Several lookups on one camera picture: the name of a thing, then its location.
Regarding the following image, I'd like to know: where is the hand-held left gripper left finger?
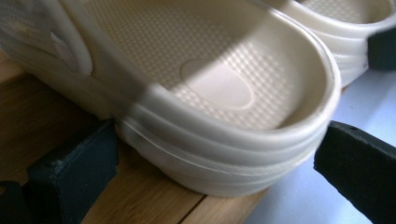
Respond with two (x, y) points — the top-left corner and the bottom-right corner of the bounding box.
(0, 119), (120, 224)

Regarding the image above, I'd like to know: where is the cream foam clog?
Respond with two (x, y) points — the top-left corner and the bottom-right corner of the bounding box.
(0, 0), (343, 198)
(262, 0), (396, 89)

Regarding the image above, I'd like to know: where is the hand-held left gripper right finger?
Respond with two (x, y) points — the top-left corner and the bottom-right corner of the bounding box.
(313, 120), (396, 224)

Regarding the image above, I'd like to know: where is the three-tier wooden shoe rack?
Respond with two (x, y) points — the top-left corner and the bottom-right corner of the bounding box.
(0, 49), (269, 224)

